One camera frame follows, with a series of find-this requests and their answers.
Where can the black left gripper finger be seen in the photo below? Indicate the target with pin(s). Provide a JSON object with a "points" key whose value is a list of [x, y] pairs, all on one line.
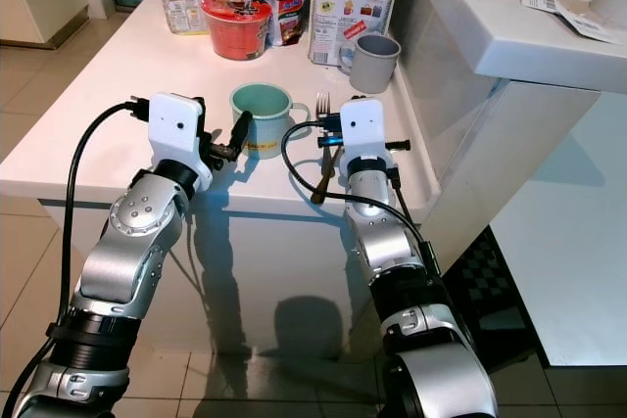
{"points": [[240, 132]]}

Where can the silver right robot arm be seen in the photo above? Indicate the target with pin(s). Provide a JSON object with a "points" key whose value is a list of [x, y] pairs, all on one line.
{"points": [[382, 242]]}

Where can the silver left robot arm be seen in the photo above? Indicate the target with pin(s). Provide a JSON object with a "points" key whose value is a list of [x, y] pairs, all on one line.
{"points": [[127, 261]]}

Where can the teal mug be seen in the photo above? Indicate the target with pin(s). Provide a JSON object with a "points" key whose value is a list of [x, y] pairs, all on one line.
{"points": [[269, 129]]}

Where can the grey mug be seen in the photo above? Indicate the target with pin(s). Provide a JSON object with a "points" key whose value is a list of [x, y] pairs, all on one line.
{"points": [[372, 66]]}

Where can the metal fork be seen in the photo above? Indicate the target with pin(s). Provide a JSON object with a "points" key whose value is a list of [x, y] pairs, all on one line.
{"points": [[321, 183]]}

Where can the red instant noodle bowl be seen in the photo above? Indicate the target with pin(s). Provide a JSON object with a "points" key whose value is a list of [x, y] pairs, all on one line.
{"points": [[235, 34]]}

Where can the white kitchen island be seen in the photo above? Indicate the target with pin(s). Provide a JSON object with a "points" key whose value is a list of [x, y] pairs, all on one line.
{"points": [[274, 261]]}

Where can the black woven chair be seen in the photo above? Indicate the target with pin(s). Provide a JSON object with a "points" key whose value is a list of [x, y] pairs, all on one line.
{"points": [[485, 281]]}

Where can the grey dining table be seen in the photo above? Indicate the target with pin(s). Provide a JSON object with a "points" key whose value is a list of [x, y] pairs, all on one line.
{"points": [[568, 271]]}

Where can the white printed paper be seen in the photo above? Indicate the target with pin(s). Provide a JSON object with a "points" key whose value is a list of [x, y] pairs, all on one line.
{"points": [[563, 9]]}

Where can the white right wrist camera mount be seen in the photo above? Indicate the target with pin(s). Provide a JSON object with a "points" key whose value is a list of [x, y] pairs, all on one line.
{"points": [[362, 124]]}

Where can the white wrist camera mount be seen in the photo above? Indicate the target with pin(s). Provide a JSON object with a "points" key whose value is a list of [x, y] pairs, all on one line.
{"points": [[174, 129], [362, 124]]}

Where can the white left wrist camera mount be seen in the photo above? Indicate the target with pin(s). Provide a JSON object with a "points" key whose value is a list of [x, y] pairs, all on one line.
{"points": [[174, 129]]}

